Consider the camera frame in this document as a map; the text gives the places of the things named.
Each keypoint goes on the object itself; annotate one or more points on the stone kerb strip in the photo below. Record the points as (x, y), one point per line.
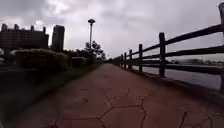
(180, 86)

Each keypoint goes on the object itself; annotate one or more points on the red paved path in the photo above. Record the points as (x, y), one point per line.
(110, 90)

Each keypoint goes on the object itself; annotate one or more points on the dark wooden fence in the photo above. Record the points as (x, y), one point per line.
(162, 53)

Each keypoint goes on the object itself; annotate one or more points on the grass verge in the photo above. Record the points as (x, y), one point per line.
(30, 90)

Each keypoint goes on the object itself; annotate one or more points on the wide dark building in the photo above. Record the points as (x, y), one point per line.
(23, 39)

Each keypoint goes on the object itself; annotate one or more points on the grey water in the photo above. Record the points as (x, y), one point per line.
(193, 77)

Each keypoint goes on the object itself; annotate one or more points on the green hedge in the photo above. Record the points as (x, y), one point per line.
(40, 59)

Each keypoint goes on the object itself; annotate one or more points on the tree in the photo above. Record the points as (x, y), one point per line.
(94, 49)

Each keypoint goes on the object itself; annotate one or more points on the tall lamp pole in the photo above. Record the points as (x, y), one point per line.
(90, 33)

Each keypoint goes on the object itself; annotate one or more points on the tall dark tower building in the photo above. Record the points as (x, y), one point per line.
(58, 37)

